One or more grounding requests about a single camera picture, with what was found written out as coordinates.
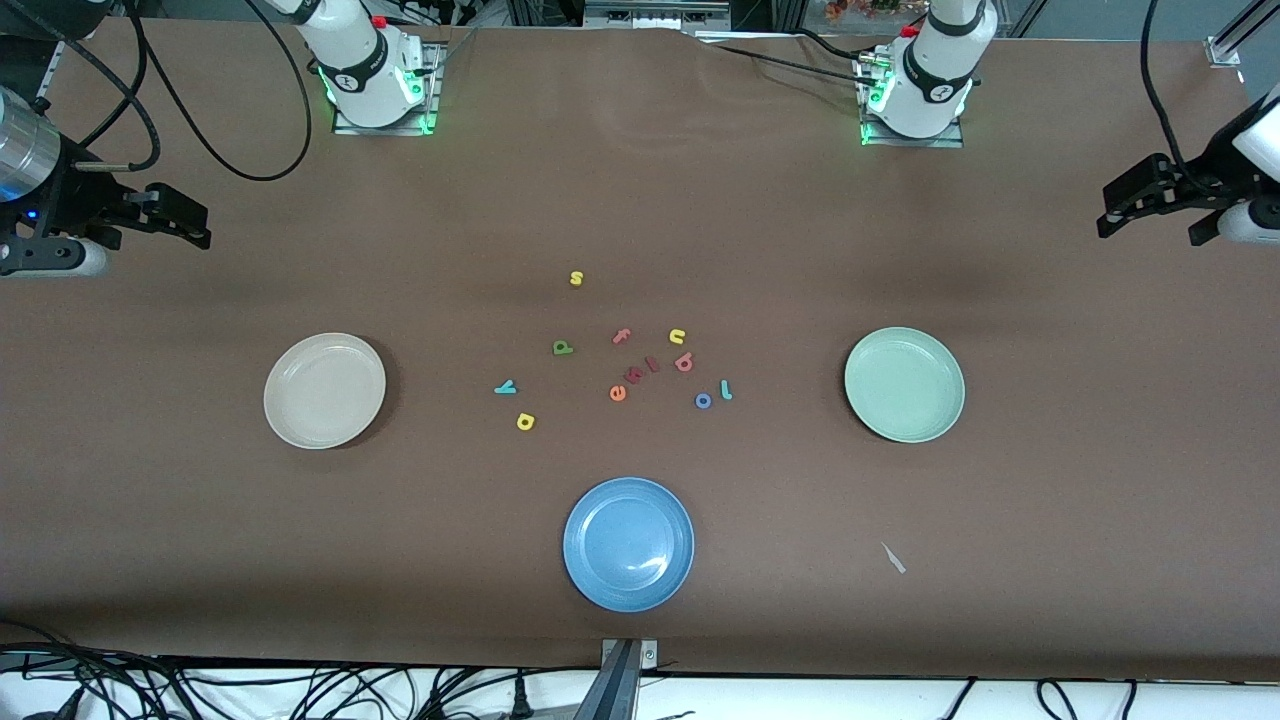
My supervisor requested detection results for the beige brown plate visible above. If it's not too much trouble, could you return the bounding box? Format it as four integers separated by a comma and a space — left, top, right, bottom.
263, 332, 387, 450

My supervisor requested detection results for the light green plate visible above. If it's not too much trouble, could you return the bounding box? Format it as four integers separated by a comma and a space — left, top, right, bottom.
844, 327, 966, 444

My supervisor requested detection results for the brown table cover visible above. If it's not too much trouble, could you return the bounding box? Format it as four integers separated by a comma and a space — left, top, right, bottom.
0, 15, 1280, 684

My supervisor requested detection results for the grey background device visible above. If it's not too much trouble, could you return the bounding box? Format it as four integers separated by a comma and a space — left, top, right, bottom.
585, 0, 731, 31

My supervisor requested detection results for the blue plate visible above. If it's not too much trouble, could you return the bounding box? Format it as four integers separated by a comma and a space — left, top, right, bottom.
562, 477, 696, 613

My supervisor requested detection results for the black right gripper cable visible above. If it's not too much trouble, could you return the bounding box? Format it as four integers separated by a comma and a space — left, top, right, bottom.
0, 0, 161, 173

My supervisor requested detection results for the silver aluminium frame bar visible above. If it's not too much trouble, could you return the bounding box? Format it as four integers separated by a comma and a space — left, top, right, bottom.
1215, 0, 1280, 56

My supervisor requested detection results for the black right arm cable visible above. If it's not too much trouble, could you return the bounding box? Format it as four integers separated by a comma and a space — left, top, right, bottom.
125, 0, 314, 184

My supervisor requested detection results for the black cable on table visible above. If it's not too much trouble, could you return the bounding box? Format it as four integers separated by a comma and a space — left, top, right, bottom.
795, 28, 883, 63
700, 40, 867, 89

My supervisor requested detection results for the grey aluminium profile post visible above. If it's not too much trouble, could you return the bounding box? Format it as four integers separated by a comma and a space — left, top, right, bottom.
598, 638, 659, 720

